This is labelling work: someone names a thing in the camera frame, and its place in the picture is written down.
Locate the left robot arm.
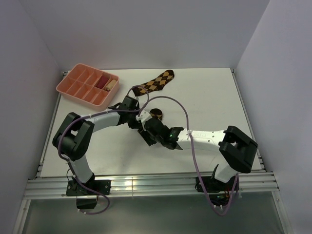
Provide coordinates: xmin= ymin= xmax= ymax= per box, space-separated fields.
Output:
xmin=52 ymin=96 xmax=140 ymax=195

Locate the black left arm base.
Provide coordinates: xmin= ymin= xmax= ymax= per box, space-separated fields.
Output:
xmin=66 ymin=178 xmax=111 ymax=210

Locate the dark red rolled sock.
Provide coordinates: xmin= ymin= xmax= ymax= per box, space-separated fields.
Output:
xmin=96 ymin=75 xmax=110 ymax=89

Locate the tan rolled sock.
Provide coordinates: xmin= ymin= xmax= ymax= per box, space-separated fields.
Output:
xmin=104 ymin=79 xmax=117 ymax=92

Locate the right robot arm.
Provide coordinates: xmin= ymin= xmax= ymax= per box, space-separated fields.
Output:
xmin=136 ymin=116 xmax=258 ymax=190

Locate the front aluminium rail frame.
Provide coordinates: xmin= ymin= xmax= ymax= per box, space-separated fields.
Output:
xmin=23 ymin=172 xmax=279 ymax=200

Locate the brown argyle sock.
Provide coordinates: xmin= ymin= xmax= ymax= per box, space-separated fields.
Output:
xmin=150 ymin=108 xmax=163 ymax=121
xmin=132 ymin=70 xmax=175 ymax=97

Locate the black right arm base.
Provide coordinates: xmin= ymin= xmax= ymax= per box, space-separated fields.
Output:
xmin=202 ymin=176 xmax=235 ymax=206

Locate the pink compartment tray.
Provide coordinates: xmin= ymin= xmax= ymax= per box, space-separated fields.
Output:
xmin=56 ymin=63 xmax=119 ymax=111

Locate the aluminium table edge rail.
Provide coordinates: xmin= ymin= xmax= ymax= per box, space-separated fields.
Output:
xmin=231 ymin=68 xmax=266 ymax=171

